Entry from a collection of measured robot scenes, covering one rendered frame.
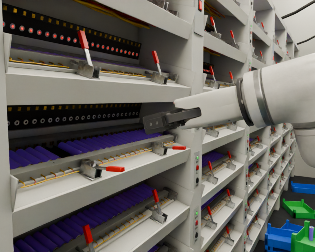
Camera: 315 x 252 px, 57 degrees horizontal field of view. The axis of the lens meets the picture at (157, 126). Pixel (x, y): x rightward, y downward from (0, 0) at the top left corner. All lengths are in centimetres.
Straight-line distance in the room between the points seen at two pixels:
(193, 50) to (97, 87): 45
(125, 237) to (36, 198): 32
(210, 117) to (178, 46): 55
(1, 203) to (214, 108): 32
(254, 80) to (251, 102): 3
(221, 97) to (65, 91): 25
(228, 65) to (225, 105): 120
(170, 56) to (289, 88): 60
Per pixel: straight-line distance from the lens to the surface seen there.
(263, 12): 236
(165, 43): 98
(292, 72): 42
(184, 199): 98
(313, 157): 44
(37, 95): 47
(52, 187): 53
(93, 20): 87
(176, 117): 43
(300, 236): 161
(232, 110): 42
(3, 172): 44
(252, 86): 42
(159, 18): 78
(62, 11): 80
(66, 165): 58
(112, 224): 75
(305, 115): 42
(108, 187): 61
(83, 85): 53
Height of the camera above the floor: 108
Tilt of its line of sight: 5 degrees down
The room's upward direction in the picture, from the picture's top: straight up
